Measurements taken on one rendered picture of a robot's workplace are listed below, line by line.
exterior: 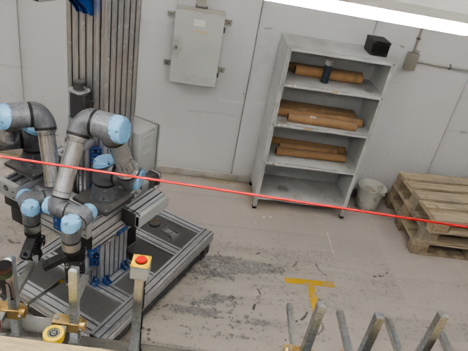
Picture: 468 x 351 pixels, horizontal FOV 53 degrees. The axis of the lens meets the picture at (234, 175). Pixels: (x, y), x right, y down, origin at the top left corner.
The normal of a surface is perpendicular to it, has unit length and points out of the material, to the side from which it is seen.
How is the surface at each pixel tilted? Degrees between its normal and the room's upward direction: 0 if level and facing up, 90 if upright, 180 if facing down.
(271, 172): 90
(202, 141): 90
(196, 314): 0
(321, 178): 90
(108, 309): 0
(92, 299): 0
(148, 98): 90
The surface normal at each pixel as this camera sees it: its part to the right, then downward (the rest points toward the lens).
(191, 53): 0.04, 0.51
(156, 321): 0.16, -0.85
